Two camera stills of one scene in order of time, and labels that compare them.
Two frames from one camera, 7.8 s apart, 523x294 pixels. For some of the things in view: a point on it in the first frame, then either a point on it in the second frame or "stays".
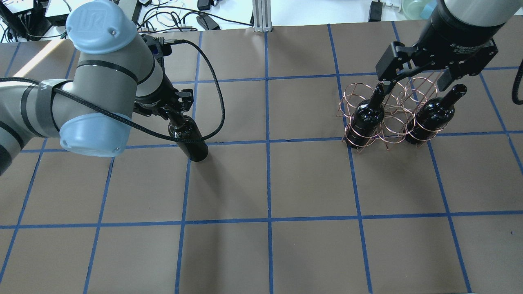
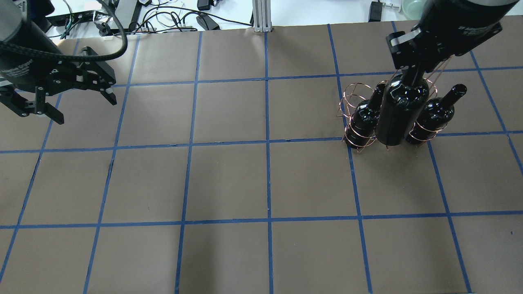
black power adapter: [375, 12] stays
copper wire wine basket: [390, 114] stays
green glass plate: [417, 10] stays
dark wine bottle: [184, 125] → [404, 97]
